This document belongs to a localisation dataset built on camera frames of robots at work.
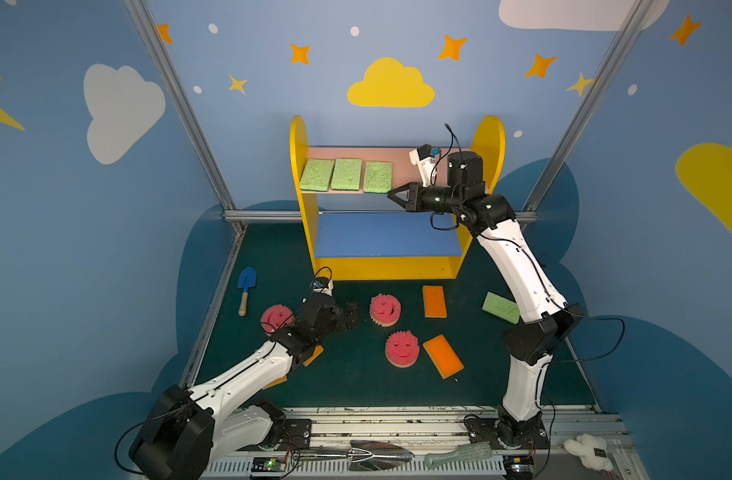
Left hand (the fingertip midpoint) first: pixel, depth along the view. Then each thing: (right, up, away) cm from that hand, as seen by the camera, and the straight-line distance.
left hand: (343, 304), depth 85 cm
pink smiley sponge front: (+17, -13, +2) cm, 22 cm away
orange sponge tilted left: (-6, -10, -8) cm, 15 cm away
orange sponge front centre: (+30, -16, +3) cm, 34 cm away
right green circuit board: (+44, -37, -13) cm, 59 cm away
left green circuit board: (-17, -36, -14) cm, 42 cm away
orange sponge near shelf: (+30, -1, +15) cm, 34 cm away
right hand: (+13, +30, -14) cm, 36 cm away
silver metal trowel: (+7, -34, -14) cm, 37 cm away
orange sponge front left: (-18, -21, -3) cm, 28 cm away
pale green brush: (+31, -34, -13) cm, 48 cm away
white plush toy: (+61, -32, -15) cm, 70 cm away
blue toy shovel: (-36, +6, +20) cm, 42 cm away
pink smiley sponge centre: (+13, -3, +11) cm, 17 cm away
